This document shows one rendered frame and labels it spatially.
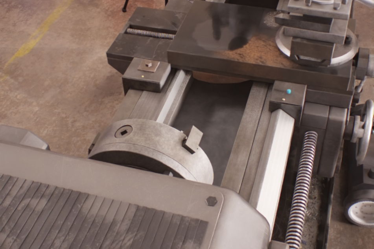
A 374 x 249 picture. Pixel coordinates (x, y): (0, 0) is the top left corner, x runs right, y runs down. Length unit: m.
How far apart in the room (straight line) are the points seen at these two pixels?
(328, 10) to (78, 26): 2.35
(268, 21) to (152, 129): 0.89
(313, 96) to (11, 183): 1.09
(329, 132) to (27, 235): 1.15
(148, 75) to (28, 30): 2.07
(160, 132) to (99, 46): 2.39
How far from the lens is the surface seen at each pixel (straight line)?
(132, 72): 1.64
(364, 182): 2.25
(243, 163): 1.40
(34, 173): 0.76
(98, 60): 3.20
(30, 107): 2.97
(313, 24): 1.48
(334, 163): 1.75
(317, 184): 1.94
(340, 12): 1.45
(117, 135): 0.97
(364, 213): 2.33
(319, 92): 1.62
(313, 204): 1.89
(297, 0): 1.48
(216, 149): 1.59
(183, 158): 0.94
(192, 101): 1.74
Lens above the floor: 1.89
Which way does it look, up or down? 42 degrees down
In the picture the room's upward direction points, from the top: 4 degrees counter-clockwise
